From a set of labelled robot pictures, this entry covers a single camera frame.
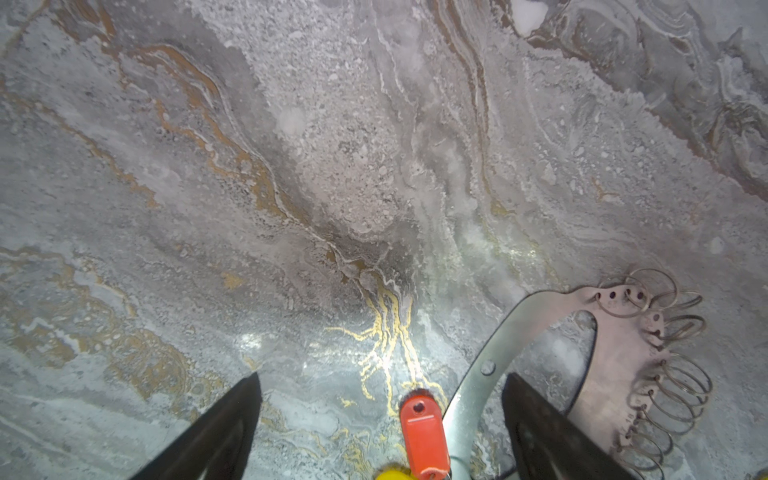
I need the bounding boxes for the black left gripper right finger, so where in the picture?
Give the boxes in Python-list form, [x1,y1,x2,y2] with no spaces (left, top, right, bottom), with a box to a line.
[502,373,632,480]

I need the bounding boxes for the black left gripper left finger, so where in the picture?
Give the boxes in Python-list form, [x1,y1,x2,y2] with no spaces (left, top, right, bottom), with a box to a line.
[133,373,263,480]

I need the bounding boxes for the yellow key tag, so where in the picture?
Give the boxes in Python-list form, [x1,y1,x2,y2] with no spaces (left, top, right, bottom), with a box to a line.
[374,465,415,480]

